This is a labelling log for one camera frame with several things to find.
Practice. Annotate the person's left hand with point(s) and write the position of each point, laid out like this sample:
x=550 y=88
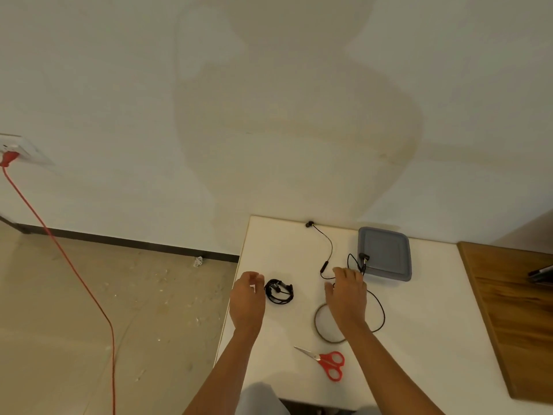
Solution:
x=245 y=306

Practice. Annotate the person's right hand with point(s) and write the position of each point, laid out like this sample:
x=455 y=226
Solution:
x=348 y=300

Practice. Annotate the person's right thumb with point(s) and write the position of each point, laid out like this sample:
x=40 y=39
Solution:
x=329 y=290

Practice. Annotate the person's left thumb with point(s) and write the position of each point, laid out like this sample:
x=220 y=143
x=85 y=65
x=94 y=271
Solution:
x=259 y=286

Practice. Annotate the person's right forearm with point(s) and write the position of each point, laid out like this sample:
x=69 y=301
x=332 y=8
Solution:
x=384 y=371

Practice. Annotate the person's left forearm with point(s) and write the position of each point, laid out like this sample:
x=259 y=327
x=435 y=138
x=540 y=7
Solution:
x=224 y=376

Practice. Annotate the clear tape roll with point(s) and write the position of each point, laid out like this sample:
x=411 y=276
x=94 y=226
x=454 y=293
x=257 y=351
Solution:
x=318 y=328

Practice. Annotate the crumpled white paper scrap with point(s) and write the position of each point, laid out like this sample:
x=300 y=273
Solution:
x=198 y=261

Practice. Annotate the grey plastic tray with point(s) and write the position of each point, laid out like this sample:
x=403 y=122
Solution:
x=383 y=254

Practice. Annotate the person's white clothing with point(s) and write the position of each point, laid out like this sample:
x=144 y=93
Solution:
x=259 y=401

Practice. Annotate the brown wooden board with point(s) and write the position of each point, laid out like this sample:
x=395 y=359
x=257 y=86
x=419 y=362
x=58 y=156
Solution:
x=514 y=319

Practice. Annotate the black marker pen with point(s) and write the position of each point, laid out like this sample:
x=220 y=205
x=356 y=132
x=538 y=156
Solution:
x=542 y=273

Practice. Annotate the red plug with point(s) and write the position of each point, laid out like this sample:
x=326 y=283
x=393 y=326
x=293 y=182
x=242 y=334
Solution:
x=8 y=158

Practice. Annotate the white wall socket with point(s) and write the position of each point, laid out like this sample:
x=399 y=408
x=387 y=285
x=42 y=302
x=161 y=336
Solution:
x=30 y=150

